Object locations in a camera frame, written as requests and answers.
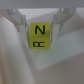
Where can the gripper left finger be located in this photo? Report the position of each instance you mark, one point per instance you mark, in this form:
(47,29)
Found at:
(23,26)

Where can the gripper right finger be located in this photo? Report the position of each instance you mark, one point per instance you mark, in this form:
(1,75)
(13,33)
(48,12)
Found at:
(58,25)

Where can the yellow block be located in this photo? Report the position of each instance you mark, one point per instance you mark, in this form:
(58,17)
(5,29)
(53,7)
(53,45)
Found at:
(40,36)

